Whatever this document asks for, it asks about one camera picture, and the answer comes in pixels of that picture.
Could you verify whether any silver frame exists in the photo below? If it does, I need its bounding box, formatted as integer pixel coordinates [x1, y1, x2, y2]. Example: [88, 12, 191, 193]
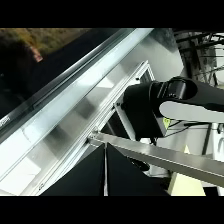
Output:
[0, 27, 224, 197]

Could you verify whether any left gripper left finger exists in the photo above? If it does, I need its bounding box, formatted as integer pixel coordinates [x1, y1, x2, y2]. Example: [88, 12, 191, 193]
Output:
[42, 143, 107, 197]

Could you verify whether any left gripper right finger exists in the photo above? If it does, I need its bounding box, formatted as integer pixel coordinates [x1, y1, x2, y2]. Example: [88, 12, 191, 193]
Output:
[106, 142, 170, 197]

